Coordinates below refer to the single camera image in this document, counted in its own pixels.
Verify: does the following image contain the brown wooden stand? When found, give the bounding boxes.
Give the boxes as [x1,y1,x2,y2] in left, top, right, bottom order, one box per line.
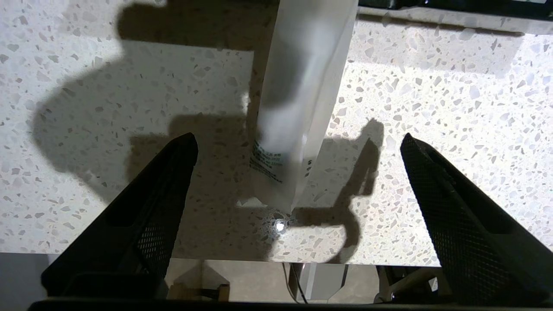
[166,259,230,301]

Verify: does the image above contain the white robot torso casing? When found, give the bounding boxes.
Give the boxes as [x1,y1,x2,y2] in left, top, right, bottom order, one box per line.
[288,263,349,303]

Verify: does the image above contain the black tray with sachets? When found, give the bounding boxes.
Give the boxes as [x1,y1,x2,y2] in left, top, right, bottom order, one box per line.
[358,0,553,35]

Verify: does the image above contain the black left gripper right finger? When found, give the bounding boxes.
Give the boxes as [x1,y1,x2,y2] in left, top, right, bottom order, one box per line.
[400,133,553,305]

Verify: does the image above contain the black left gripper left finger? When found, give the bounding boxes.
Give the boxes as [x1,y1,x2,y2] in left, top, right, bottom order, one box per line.
[41,133,199,299]

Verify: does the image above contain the white toothbrush packet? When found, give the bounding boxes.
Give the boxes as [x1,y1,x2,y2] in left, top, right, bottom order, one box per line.
[235,0,360,215]

